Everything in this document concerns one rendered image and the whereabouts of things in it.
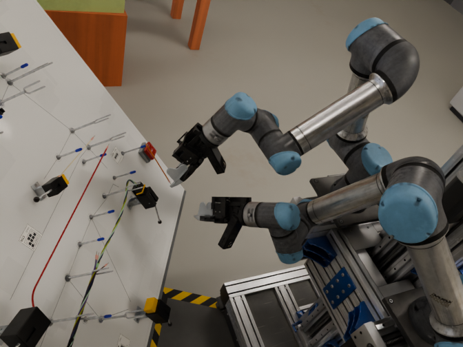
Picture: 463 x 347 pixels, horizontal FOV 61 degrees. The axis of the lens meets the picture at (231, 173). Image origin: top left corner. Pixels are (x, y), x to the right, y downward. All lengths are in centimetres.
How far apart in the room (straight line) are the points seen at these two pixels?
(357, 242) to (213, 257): 123
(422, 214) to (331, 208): 33
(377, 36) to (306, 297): 162
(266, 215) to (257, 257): 159
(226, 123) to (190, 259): 160
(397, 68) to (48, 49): 97
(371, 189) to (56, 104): 90
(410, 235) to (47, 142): 93
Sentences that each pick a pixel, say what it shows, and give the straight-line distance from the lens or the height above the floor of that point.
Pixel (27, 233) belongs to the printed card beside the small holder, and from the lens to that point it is 107.
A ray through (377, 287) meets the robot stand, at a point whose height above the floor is 107.
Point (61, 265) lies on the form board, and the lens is 112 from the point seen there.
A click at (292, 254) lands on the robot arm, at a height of 126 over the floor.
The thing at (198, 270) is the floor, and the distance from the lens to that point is 252.
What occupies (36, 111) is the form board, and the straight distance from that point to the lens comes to 119.
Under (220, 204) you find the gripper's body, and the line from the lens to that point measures 120.
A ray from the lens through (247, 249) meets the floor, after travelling 269.
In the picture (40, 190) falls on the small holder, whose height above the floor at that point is 131.
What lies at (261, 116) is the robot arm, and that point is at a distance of 110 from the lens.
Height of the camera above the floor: 215
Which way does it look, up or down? 44 degrees down
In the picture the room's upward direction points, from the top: 22 degrees clockwise
